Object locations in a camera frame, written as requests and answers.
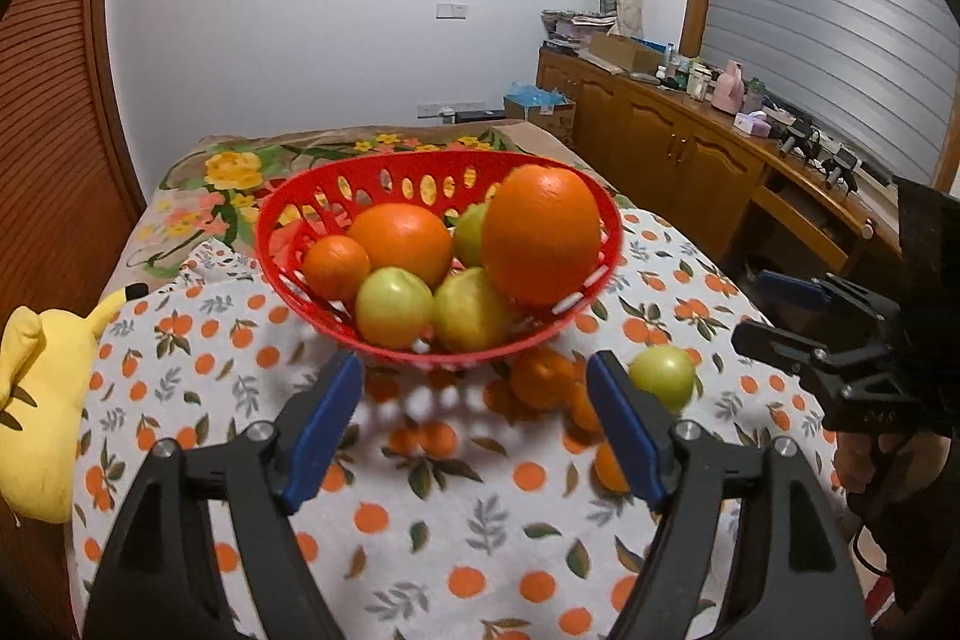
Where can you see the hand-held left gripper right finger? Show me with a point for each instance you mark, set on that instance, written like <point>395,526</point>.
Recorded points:
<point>626,430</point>

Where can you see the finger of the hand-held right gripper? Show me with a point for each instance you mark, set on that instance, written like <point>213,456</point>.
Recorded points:
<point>780,344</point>
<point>787,287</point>

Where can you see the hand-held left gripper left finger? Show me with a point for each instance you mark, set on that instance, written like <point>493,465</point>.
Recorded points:
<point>322,430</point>

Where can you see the small mandarin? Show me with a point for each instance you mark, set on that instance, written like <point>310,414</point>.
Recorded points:
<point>544,377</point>
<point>609,469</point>
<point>583,409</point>
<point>335,269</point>

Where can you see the green apple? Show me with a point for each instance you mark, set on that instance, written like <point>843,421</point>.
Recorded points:
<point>471,235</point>
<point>394,308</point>
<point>472,310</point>
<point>661,377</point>

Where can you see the large orange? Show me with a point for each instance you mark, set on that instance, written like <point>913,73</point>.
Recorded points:
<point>401,242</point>
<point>540,235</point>

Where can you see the red perforated plastic basket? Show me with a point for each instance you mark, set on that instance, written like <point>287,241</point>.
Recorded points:
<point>300,220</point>

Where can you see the person's right forearm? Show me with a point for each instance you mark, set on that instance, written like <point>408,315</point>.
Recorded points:
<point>922,550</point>

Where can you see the person's right hand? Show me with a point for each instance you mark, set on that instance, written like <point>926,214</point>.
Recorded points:
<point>855,464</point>

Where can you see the orange print white tablecloth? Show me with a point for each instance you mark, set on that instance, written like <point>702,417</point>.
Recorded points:
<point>450,535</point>

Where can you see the pink tissue box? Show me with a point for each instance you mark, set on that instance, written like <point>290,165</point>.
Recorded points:
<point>752,124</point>

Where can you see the wooden sideboard cabinet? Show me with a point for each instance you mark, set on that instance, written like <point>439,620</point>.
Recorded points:
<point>675,153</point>

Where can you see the pink bottle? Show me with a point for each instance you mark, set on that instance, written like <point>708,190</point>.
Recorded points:
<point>726,89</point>

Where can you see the cluster of small bottles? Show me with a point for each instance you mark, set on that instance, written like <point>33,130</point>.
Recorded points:
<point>682,74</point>

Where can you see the grey window blind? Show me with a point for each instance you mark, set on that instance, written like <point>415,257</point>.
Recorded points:
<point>825,10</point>

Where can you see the open cardboard box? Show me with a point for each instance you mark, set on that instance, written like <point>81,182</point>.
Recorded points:
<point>624,54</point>

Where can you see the yellow plush toy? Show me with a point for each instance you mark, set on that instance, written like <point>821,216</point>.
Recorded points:
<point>37,400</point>

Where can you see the cardboard box with print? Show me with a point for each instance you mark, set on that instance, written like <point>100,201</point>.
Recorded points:
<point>544,123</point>

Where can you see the blue plastic bag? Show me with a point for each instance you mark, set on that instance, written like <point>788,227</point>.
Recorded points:
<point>538,95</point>

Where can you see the grey fan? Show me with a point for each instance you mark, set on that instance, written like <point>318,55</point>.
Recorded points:
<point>609,3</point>

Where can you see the stack of papers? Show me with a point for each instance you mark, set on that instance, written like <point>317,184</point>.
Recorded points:
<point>570,29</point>

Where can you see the power strip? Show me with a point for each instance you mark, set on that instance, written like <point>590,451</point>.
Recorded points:
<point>457,109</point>

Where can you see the brown slatted wooden wardrobe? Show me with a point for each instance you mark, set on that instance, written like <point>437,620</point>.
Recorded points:
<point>52,123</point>

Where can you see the white wall switch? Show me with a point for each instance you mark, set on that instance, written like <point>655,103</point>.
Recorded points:
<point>451,11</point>

